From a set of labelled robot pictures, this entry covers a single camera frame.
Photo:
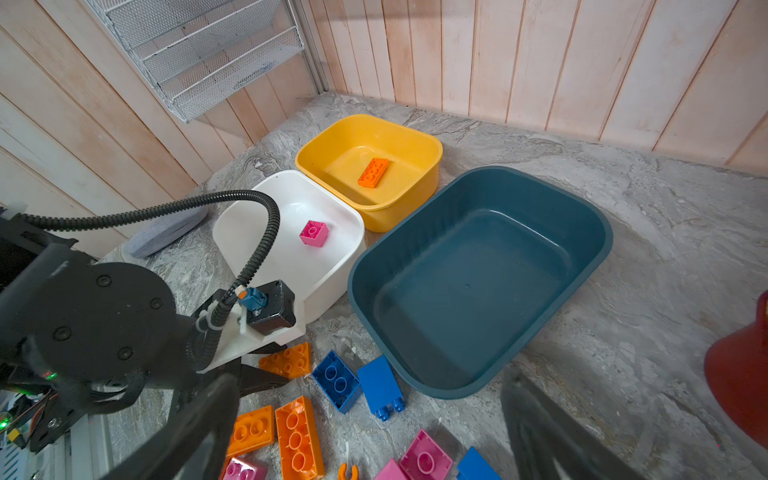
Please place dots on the orange lego brick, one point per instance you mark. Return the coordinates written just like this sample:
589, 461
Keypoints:
373, 173
252, 431

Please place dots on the white wire mesh shelf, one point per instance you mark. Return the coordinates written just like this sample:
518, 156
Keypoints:
196, 54

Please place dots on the teal plastic bin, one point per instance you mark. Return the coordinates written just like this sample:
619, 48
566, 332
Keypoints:
456, 290

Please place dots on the blue lego brick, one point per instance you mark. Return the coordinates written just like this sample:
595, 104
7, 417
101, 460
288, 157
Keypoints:
340, 385
381, 389
473, 466

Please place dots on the pink lego brick upturned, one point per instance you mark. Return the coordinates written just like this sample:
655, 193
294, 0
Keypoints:
425, 459

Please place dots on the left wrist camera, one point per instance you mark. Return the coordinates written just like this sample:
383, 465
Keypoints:
263, 319

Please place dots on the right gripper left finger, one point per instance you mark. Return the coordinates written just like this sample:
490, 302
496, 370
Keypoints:
194, 443

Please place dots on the grey oval pad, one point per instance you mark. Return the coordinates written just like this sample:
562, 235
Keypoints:
163, 231

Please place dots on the red pencil cup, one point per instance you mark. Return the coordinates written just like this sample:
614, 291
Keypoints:
736, 372

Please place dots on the blue lego brick upright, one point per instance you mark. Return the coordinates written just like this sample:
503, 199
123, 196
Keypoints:
381, 389

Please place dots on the light pink lego brick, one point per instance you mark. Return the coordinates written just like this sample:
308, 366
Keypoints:
238, 469

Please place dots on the orange lego brick hollow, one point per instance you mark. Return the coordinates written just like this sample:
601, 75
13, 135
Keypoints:
298, 441

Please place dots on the white plastic bin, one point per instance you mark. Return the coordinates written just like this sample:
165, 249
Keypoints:
317, 276

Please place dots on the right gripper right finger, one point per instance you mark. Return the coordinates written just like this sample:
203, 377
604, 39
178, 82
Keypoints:
546, 442

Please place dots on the long orange lego plate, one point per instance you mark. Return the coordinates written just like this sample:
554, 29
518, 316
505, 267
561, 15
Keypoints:
348, 472

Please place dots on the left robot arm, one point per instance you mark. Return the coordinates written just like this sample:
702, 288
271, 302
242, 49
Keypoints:
90, 337

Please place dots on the yellow plastic bin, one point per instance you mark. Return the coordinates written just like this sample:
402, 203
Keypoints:
336, 158

